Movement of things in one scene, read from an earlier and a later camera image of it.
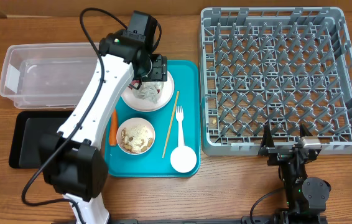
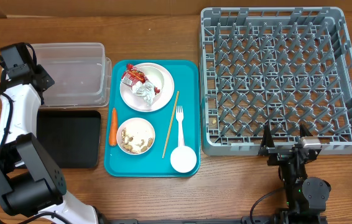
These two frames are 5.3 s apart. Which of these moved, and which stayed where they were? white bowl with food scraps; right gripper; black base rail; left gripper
Moved: left gripper
Stayed: white bowl with food scraps; black base rail; right gripper
